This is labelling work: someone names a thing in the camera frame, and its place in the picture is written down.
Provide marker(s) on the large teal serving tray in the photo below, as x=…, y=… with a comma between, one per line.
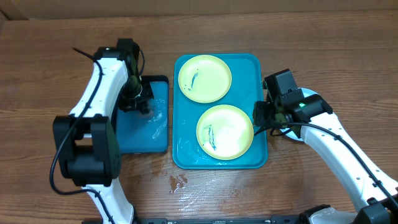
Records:
x=246, y=89

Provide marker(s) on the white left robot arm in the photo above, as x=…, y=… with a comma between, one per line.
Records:
x=88, y=157

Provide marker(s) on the light blue plate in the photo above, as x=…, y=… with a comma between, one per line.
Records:
x=306, y=92

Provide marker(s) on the small black water tray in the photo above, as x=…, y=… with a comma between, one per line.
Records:
x=137, y=135

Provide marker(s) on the yellow plate at back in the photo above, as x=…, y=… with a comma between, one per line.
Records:
x=204, y=78

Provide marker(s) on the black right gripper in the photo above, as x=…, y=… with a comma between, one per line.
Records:
x=261, y=115

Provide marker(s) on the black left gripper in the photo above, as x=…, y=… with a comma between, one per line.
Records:
x=125, y=105

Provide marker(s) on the yellow plate with stain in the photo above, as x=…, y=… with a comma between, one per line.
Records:
x=224, y=132

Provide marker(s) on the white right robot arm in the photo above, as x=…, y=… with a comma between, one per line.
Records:
x=372, y=192

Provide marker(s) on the green scrubbing sponge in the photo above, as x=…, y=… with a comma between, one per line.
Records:
x=151, y=113

